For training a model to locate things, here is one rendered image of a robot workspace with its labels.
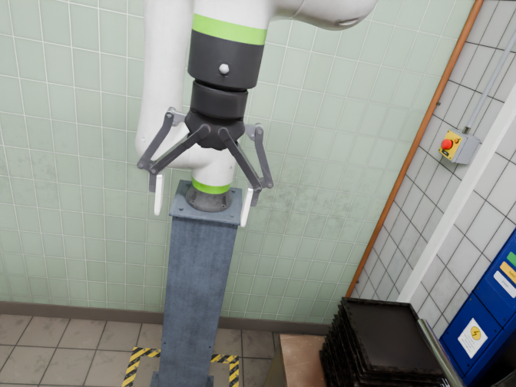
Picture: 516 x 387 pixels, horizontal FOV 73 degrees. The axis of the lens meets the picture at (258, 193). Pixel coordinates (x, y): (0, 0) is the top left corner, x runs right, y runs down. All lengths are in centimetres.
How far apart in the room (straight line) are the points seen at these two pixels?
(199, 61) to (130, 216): 142
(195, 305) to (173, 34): 88
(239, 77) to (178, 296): 96
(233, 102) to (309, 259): 159
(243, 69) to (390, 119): 129
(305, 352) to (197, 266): 64
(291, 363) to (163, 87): 113
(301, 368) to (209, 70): 128
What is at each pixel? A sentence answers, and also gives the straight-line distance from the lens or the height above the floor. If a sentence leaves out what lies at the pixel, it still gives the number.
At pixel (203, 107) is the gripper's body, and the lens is 46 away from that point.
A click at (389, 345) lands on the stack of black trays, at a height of 90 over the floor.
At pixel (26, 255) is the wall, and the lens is 215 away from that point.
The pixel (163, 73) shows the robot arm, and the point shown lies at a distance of 89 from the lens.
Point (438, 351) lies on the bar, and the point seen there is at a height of 117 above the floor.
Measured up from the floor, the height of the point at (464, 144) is 148.
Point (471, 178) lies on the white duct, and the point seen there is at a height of 139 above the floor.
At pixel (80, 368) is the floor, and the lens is 218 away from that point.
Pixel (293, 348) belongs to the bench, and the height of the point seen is 58.
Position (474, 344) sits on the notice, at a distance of 140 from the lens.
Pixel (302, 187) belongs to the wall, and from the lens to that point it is 170.
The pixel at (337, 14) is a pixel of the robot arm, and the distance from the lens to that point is 48.
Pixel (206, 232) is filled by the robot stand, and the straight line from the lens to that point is 109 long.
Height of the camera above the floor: 179
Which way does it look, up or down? 29 degrees down
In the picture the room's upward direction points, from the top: 13 degrees clockwise
